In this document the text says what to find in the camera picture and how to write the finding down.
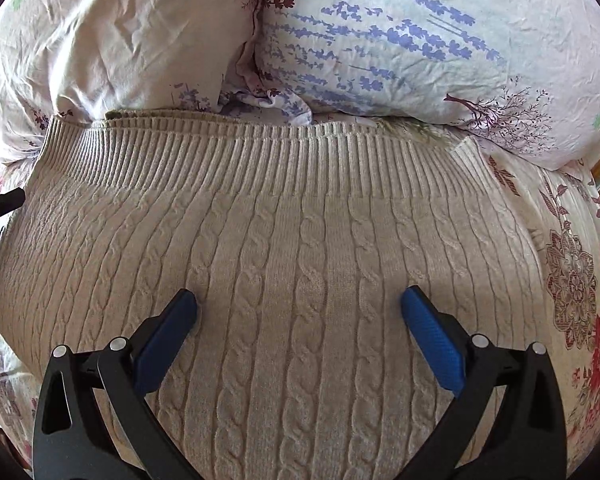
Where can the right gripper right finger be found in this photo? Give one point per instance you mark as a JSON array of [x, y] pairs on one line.
[[528, 437]]

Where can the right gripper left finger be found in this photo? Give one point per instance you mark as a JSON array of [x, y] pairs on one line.
[[71, 439]]

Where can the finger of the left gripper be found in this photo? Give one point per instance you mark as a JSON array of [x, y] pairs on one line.
[[11, 201]]

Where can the pink floral pillow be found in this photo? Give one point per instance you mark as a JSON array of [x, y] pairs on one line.
[[79, 59]]

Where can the lavender print pillow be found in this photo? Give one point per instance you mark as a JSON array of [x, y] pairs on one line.
[[523, 74]]

